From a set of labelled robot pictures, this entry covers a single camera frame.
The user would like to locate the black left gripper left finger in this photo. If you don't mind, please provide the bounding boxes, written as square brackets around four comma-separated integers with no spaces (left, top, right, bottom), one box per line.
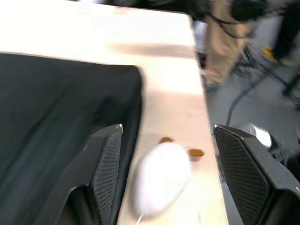
[66,123,123,225]

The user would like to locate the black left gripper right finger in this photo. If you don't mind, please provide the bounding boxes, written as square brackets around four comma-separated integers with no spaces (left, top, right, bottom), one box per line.
[213,124,300,225]

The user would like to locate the white computer mouse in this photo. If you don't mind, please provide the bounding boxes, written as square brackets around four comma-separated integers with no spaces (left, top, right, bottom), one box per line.
[134,142,192,217]

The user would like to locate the black laptop bag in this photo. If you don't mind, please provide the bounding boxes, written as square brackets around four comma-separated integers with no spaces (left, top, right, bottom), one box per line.
[0,52,144,225]

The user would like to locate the white shoe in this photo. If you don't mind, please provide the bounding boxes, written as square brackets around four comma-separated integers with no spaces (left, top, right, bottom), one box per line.
[253,126,272,148]

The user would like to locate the yellow and black object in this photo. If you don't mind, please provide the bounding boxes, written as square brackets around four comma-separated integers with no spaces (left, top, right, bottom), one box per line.
[262,45,277,61]

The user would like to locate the person in beige trousers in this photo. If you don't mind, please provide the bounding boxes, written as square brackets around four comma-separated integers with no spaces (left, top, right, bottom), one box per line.
[204,0,256,86]

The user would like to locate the black floor cable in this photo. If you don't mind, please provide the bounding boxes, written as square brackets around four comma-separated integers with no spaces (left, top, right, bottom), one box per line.
[225,75,268,126]

